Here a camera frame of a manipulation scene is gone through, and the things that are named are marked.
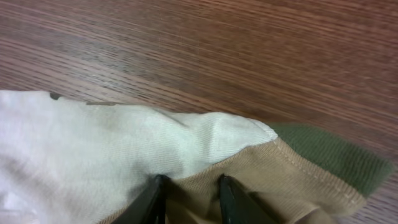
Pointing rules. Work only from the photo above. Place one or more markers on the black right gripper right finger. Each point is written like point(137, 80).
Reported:
point(237, 207)

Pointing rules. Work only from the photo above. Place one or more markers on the white camouflage baby garment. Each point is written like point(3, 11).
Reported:
point(67, 161)

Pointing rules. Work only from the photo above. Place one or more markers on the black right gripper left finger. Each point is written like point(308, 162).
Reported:
point(149, 206)

